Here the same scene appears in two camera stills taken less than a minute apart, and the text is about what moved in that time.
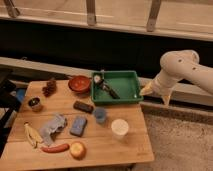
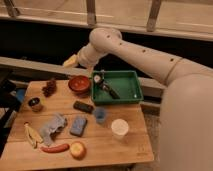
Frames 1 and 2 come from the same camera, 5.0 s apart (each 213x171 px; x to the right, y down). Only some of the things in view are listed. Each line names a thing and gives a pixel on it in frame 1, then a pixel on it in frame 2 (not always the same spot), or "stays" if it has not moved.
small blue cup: [100, 114] stays
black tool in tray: [104, 85] stays
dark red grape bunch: [50, 88] stays
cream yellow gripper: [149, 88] -> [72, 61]
